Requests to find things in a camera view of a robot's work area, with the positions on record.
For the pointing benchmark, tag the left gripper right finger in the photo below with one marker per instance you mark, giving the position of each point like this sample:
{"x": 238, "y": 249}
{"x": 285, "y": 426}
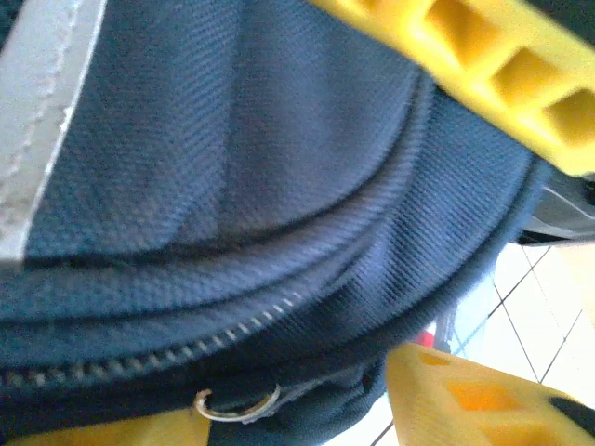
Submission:
{"x": 488, "y": 409}

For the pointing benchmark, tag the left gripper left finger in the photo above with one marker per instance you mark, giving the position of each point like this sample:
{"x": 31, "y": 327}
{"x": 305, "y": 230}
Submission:
{"x": 139, "y": 432}

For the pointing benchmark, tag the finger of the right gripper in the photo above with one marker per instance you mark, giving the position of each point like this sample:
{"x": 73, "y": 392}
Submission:
{"x": 511, "y": 69}

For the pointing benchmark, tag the navy blue backpack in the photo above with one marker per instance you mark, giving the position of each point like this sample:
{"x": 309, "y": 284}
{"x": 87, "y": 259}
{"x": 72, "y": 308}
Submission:
{"x": 232, "y": 186}

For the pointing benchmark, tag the red capped marker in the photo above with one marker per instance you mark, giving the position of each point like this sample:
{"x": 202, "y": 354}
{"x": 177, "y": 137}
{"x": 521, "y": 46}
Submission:
{"x": 427, "y": 339}

